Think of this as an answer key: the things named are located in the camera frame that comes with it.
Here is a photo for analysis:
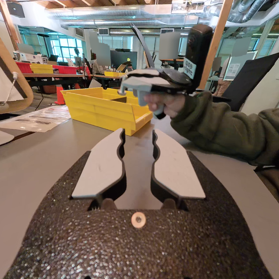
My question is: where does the long wooden work table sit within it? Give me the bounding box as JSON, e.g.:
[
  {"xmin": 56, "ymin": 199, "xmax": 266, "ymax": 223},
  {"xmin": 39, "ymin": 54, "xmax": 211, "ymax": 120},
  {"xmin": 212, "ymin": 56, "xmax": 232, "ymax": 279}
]
[{"xmin": 22, "ymin": 73, "xmax": 87, "ymax": 87}]

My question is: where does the orange traffic cone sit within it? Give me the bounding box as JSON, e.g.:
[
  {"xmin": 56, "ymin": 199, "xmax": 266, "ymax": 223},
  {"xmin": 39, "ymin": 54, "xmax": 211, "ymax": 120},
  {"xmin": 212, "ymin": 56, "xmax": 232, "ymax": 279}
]
[{"xmin": 54, "ymin": 85, "xmax": 65, "ymax": 105}]

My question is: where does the white elastic cord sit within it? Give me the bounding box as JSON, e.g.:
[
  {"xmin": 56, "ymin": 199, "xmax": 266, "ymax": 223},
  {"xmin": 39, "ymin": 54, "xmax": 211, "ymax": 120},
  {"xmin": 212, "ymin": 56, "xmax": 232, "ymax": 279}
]
[{"xmin": 0, "ymin": 72, "xmax": 19, "ymax": 105}]

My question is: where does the person's right hand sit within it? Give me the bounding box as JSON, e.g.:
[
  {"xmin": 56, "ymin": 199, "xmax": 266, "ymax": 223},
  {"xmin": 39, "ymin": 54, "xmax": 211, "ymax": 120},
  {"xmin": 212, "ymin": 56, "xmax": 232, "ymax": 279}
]
[{"xmin": 144, "ymin": 93, "xmax": 186, "ymax": 119}]

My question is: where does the wooden post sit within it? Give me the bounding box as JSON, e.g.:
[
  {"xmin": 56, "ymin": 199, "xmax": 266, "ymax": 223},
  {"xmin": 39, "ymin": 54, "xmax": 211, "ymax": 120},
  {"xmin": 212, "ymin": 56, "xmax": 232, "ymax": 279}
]
[{"xmin": 197, "ymin": 0, "xmax": 234, "ymax": 90}]

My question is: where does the black-backed document stand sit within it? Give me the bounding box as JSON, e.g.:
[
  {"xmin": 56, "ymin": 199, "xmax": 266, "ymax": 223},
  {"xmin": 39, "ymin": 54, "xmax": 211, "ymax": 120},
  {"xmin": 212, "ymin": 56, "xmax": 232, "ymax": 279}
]
[{"xmin": 129, "ymin": 24, "xmax": 156, "ymax": 69}]

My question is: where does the black wall speaker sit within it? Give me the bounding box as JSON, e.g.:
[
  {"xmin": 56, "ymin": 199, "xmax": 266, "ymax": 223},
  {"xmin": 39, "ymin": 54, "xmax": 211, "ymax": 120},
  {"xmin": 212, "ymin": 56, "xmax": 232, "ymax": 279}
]
[{"xmin": 7, "ymin": 2, "xmax": 26, "ymax": 18}]

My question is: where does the grey notice board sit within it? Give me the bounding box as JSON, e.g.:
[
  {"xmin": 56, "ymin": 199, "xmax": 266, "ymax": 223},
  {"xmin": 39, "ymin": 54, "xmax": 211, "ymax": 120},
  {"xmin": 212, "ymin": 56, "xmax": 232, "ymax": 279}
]
[{"xmin": 223, "ymin": 50, "xmax": 257, "ymax": 82}]

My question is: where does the white stand base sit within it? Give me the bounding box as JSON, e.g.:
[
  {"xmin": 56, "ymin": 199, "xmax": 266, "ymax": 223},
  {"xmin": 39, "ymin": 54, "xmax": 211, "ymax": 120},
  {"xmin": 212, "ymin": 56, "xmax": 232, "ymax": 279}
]
[{"xmin": 0, "ymin": 130, "xmax": 15, "ymax": 146}]

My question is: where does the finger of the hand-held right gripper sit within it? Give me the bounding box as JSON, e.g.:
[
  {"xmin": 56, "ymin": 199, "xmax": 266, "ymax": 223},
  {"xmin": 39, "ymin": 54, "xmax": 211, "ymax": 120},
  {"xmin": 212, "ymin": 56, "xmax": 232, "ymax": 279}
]
[
  {"xmin": 126, "ymin": 69, "xmax": 162, "ymax": 79},
  {"xmin": 120, "ymin": 76, "xmax": 173, "ymax": 107}
]

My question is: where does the person's right forearm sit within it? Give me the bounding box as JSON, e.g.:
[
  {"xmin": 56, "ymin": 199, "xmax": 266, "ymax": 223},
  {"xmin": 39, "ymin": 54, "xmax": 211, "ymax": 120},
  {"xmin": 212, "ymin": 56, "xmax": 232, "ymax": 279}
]
[{"xmin": 170, "ymin": 90, "xmax": 279, "ymax": 167}]

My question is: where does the short red storage bin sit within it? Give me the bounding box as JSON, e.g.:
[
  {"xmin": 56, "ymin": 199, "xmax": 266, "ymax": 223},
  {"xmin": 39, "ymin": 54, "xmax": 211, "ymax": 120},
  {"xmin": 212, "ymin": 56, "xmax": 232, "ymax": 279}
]
[{"xmin": 16, "ymin": 62, "xmax": 33, "ymax": 73}]

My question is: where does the long red storage bin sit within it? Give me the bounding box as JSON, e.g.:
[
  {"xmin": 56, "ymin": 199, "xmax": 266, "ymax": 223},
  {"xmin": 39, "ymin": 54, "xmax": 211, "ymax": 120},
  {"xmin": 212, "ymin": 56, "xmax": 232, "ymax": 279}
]
[{"xmin": 52, "ymin": 65, "xmax": 80, "ymax": 74}]

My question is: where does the yellow plastic bin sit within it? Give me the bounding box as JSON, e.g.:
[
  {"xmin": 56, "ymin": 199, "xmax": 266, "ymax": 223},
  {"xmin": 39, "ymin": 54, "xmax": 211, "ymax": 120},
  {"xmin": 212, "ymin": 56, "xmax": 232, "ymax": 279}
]
[{"xmin": 61, "ymin": 87, "xmax": 153, "ymax": 136}]

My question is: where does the wooden document holder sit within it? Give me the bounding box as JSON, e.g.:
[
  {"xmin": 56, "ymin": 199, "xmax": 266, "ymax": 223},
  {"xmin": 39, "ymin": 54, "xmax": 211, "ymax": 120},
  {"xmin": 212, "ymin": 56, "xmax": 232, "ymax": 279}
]
[{"xmin": 0, "ymin": 37, "xmax": 34, "ymax": 115}]

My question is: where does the black office chair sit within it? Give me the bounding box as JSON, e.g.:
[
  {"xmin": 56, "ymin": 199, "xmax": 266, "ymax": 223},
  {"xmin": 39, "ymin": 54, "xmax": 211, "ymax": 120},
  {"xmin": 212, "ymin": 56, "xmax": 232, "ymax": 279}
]
[{"xmin": 195, "ymin": 52, "xmax": 279, "ymax": 112}]

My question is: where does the small yellow storage bin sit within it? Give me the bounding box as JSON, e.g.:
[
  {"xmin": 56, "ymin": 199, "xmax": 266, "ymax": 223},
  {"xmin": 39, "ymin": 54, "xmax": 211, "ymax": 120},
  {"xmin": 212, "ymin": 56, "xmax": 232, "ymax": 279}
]
[{"xmin": 29, "ymin": 64, "xmax": 54, "ymax": 74}]

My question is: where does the laminated printed sheet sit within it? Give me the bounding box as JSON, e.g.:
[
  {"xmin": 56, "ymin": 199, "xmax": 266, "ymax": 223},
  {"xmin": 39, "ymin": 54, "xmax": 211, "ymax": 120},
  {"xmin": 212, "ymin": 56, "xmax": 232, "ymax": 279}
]
[{"xmin": 0, "ymin": 105, "xmax": 71, "ymax": 133}]

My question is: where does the grey desk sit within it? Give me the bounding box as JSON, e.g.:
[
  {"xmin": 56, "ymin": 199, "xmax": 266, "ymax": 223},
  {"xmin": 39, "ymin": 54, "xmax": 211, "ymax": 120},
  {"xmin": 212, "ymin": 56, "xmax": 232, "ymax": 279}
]
[{"xmin": 0, "ymin": 87, "xmax": 279, "ymax": 279}]

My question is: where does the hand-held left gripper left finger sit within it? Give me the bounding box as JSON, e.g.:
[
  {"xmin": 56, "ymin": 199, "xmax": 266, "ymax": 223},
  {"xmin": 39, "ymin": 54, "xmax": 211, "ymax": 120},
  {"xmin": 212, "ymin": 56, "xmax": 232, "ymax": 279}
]
[{"xmin": 71, "ymin": 128, "xmax": 127, "ymax": 206}]

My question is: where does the black display screen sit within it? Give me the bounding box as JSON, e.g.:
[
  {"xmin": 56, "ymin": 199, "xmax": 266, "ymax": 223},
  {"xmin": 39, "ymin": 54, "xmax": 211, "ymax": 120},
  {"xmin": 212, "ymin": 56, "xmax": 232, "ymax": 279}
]
[{"xmin": 110, "ymin": 50, "xmax": 138, "ymax": 70}]

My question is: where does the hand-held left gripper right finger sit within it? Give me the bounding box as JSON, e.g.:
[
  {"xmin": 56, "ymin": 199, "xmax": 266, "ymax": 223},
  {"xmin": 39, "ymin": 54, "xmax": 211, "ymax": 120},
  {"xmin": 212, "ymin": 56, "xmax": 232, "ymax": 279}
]
[{"xmin": 150, "ymin": 129, "xmax": 206, "ymax": 206}]

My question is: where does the person's dark olive clothing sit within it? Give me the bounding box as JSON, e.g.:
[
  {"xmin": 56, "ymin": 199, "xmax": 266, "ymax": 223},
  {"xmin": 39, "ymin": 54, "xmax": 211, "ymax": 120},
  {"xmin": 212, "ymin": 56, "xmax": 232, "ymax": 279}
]
[{"xmin": 254, "ymin": 166, "xmax": 279, "ymax": 203}]

